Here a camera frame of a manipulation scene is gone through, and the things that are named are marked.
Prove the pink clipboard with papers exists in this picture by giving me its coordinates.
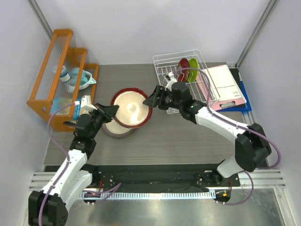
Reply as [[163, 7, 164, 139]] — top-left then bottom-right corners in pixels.
[[196, 65, 247, 111]]

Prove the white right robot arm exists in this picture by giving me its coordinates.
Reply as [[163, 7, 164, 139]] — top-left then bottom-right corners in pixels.
[[143, 82, 271, 186]]

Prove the dark red cream plate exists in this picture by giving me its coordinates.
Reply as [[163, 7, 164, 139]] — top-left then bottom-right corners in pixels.
[[111, 87, 152, 129]]

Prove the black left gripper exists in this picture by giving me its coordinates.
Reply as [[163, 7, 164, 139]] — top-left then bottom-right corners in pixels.
[[88, 103, 118, 139]]

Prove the white teal jug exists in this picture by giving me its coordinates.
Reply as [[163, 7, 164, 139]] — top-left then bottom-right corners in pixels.
[[79, 70, 97, 90]]

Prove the white slotted cable duct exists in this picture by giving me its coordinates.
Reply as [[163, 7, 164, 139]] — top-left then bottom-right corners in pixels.
[[80, 190, 216, 202]]

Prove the white wire dish rack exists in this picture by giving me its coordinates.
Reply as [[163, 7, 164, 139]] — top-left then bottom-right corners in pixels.
[[152, 49, 221, 115]]

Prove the teal brush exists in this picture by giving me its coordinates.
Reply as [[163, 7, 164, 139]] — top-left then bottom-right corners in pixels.
[[66, 67, 79, 94]]

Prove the white blue round container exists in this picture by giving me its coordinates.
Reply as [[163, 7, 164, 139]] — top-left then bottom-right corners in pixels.
[[59, 65, 70, 82]]

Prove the blue folder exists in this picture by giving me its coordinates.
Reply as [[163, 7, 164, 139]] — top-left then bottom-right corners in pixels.
[[226, 68, 252, 112]]

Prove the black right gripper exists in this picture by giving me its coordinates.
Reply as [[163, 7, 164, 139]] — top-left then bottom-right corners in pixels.
[[143, 85, 183, 110]]

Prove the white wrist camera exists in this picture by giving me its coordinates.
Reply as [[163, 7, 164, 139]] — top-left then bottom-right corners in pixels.
[[74, 95, 97, 113], [165, 72, 177, 91]]

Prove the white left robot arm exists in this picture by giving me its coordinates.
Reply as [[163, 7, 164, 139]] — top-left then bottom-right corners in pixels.
[[28, 101, 119, 226]]

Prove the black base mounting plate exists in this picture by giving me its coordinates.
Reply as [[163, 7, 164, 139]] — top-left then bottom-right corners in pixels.
[[82, 164, 240, 193]]

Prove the silver rimmed cream plate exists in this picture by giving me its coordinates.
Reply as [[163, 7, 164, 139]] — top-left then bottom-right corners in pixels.
[[102, 120, 135, 138]]

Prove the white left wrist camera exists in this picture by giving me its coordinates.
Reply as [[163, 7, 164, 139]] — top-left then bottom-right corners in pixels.
[[74, 95, 97, 113]]

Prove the lime green small plate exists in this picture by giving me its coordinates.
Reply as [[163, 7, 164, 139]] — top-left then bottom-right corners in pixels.
[[187, 58, 199, 83]]

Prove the blue white box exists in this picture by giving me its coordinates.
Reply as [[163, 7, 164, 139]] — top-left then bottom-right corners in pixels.
[[50, 97, 87, 121]]

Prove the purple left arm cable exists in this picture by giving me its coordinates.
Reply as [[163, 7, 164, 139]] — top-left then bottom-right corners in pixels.
[[37, 101, 80, 226]]

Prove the orange wooden shelf rack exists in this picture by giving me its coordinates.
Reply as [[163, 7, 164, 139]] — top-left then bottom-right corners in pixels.
[[27, 29, 99, 132]]

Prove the red floral small plate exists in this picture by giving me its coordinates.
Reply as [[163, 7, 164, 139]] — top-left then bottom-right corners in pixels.
[[177, 58, 190, 82]]

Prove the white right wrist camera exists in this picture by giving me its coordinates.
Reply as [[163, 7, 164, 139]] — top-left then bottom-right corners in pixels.
[[165, 72, 177, 91]]

